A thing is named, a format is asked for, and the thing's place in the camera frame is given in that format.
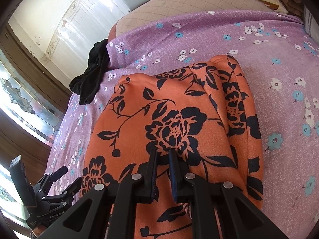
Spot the orange black floral garment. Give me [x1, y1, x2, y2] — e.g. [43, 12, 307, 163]
[81, 55, 263, 238]

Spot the brown door with stained glass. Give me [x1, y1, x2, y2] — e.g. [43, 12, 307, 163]
[0, 24, 73, 237]

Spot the black crumpled garment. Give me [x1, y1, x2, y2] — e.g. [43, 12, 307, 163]
[69, 39, 110, 105]

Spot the purple floral bed sheet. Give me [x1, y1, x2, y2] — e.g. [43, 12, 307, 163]
[46, 10, 318, 238]

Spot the striped pillow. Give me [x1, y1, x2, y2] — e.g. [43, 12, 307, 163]
[304, 6, 319, 43]

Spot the pink quilted mattress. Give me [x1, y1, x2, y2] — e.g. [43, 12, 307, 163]
[108, 0, 272, 40]

